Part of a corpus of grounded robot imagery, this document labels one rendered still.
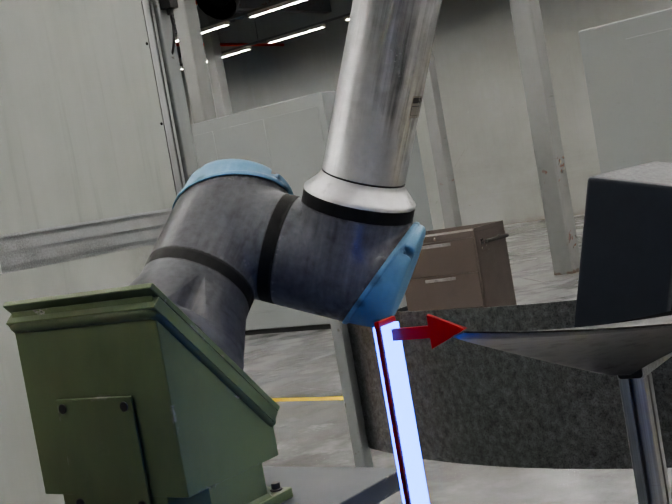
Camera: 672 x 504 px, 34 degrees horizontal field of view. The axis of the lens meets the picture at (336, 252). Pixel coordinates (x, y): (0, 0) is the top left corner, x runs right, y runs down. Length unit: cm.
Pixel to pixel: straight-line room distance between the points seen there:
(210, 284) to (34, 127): 149
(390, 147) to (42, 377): 40
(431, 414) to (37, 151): 120
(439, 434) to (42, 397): 190
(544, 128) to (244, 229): 1100
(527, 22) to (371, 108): 1109
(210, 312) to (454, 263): 650
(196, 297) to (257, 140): 988
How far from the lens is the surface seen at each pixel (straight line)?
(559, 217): 1207
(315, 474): 117
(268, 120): 1082
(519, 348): 73
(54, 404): 109
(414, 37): 106
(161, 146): 280
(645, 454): 130
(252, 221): 110
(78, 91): 263
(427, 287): 764
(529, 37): 1212
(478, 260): 743
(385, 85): 106
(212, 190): 113
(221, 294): 107
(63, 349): 107
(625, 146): 726
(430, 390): 288
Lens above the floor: 129
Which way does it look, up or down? 3 degrees down
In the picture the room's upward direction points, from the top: 10 degrees counter-clockwise
